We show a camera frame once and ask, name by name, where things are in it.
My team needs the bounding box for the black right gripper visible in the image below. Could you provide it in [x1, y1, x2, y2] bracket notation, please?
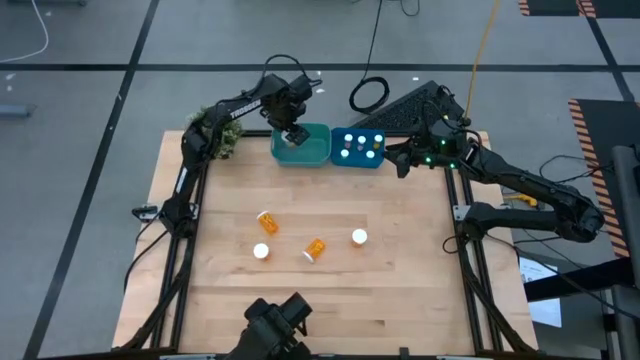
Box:
[383, 134, 454, 179]

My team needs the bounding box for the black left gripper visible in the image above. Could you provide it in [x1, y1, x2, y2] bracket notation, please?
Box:
[267, 74, 315, 148]

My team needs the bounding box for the teal plastic bin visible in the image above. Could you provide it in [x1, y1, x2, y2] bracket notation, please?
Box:
[270, 122, 333, 168]

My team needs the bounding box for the blue plastic bin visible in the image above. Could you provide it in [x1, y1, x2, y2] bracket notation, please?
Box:
[329, 127, 386, 169]

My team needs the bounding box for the potted green plant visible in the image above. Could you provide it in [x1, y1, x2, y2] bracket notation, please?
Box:
[185, 104, 245, 161]

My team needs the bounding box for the yellow power plug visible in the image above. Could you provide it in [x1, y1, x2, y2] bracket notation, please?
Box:
[503, 192, 540, 209]

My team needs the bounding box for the white paper sheet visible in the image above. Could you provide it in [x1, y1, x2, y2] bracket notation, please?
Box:
[518, 256, 564, 330]

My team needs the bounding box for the black mat hazard stripe edge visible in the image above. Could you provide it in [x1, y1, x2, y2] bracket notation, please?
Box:
[517, 0, 640, 20]
[567, 98, 640, 260]

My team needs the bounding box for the black metal beam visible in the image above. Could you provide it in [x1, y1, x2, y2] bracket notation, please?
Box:
[524, 257, 636, 303]

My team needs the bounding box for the grey floor bar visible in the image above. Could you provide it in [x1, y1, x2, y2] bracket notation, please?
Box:
[0, 103, 37, 119]

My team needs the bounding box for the black aluminium table frame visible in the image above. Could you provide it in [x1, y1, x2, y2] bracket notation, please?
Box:
[117, 129, 539, 360]

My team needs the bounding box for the black coiled cable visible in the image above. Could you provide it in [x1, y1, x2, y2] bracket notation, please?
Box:
[348, 0, 391, 115]

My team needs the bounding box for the yellow hanging cable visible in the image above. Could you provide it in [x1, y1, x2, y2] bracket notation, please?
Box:
[462, 0, 503, 126]

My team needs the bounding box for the grey metal post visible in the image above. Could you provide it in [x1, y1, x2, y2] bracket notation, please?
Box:
[610, 144, 640, 360]

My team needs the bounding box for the white floor cable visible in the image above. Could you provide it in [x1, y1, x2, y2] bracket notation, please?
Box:
[0, 0, 50, 65]

